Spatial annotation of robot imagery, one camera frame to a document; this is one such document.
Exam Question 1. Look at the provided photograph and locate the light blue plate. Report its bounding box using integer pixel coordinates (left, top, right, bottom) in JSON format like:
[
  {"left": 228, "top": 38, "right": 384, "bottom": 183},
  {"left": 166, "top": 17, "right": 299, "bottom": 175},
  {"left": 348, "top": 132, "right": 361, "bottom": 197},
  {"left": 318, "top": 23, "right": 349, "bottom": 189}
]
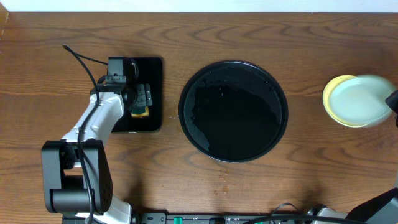
[{"left": 330, "top": 75, "right": 397, "bottom": 128}]

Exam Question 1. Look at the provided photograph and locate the yellow plate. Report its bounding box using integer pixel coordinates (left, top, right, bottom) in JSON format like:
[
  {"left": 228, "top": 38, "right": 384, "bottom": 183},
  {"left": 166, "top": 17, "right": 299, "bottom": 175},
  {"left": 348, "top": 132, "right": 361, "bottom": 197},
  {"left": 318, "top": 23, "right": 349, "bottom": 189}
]
[{"left": 322, "top": 75, "right": 368, "bottom": 128}]

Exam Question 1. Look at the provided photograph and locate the green yellow sponge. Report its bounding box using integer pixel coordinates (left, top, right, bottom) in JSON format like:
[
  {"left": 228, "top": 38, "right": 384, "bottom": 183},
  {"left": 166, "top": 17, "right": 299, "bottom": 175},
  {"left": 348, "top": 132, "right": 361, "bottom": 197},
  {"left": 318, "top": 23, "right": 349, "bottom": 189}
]
[{"left": 131, "top": 106, "right": 150, "bottom": 118}]

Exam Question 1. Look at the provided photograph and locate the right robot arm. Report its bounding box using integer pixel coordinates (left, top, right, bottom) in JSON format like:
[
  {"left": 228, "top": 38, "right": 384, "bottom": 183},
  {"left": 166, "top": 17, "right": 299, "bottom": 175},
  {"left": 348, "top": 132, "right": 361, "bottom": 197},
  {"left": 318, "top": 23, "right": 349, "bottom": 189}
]
[{"left": 307, "top": 183, "right": 397, "bottom": 224}]

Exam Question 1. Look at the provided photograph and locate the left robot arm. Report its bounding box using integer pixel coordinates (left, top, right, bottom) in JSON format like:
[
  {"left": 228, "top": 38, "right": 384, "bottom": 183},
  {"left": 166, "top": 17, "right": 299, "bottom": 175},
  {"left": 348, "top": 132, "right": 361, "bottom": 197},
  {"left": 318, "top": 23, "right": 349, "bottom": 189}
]
[{"left": 41, "top": 57, "right": 162, "bottom": 223}]

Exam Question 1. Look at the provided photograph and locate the black rectangular tray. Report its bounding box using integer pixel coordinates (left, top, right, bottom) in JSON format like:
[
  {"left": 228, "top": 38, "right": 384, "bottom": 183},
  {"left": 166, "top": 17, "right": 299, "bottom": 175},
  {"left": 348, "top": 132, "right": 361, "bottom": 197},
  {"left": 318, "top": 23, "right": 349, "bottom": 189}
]
[{"left": 106, "top": 57, "right": 163, "bottom": 133}]

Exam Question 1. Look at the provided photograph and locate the round black tray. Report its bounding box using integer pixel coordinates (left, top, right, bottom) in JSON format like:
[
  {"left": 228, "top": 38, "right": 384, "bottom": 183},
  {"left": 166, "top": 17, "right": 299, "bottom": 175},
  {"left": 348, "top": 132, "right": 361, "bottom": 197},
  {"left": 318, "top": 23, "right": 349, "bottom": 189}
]
[{"left": 178, "top": 60, "right": 289, "bottom": 163}]

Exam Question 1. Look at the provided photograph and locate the left black cable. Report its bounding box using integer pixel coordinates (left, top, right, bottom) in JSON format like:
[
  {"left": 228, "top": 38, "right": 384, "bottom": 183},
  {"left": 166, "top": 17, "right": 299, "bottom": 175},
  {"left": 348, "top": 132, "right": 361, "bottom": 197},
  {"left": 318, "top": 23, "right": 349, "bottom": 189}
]
[{"left": 62, "top": 44, "right": 109, "bottom": 224}]

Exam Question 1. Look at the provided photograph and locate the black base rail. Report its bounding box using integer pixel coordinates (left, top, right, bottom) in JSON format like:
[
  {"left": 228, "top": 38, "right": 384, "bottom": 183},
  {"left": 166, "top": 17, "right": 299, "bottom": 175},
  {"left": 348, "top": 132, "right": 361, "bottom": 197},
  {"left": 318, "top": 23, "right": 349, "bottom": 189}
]
[{"left": 61, "top": 212, "right": 312, "bottom": 224}]

